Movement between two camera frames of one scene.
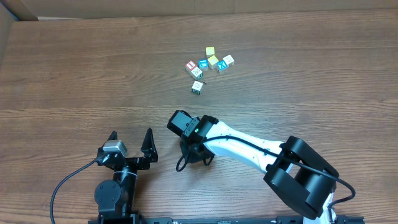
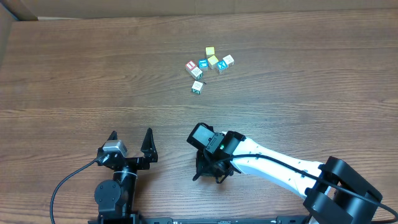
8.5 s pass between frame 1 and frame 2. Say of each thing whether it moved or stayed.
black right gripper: moved
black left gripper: stayed
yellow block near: stayed
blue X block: stayed
